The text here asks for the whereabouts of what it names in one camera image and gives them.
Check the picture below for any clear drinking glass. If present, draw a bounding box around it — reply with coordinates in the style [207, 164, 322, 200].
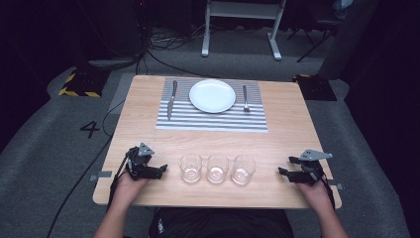
[178, 154, 204, 183]
[206, 154, 230, 184]
[231, 155, 257, 186]

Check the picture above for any person's left hand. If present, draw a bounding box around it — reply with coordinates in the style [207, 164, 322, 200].
[113, 171, 150, 208]

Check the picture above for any hand-held gripper cable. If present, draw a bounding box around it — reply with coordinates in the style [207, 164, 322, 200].
[106, 154, 132, 211]
[319, 177, 337, 211]

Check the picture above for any long black floor cable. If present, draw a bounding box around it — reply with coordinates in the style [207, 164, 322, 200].
[45, 133, 115, 238]

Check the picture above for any person's right hand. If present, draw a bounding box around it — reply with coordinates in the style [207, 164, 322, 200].
[294, 179, 332, 213]

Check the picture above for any steel fork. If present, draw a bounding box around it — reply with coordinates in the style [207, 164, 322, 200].
[242, 84, 251, 113]

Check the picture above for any black yellow striped floor base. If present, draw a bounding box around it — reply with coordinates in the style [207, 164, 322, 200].
[57, 67, 110, 98]

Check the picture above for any bundle of black floor cables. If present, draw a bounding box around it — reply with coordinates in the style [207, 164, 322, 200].
[132, 0, 212, 78]

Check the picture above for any grey striped placemat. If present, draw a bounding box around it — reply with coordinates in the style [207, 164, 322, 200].
[155, 77, 269, 134]

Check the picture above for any person's dark clothing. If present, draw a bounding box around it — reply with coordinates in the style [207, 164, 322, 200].
[148, 207, 295, 238]

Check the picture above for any steel table knife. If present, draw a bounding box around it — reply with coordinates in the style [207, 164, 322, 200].
[166, 79, 178, 121]

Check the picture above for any black tripod stand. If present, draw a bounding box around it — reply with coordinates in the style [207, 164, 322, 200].
[286, 13, 345, 63]

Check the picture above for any white round plate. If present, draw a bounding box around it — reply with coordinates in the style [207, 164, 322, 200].
[188, 78, 237, 114]

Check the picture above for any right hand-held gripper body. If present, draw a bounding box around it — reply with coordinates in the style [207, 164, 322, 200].
[296, 149, 334, 185]

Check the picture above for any right hand-held gripper cable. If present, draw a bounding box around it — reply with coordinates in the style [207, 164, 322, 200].
[319, 177, 337, 211]

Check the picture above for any left hand-held gripper cable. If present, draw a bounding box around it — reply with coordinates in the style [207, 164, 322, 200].
[106, 154, 132, 211]

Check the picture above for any white metal stand frame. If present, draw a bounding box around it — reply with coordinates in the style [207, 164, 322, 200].
[201, 0, 287, 61]

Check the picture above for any grey table edge bracket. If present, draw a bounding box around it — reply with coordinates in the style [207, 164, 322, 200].
[88, 170, 113, 182]
[326, 178, 345, 191]

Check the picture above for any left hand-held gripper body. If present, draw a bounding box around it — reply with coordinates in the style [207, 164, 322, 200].
[126, 142, 156, 181]

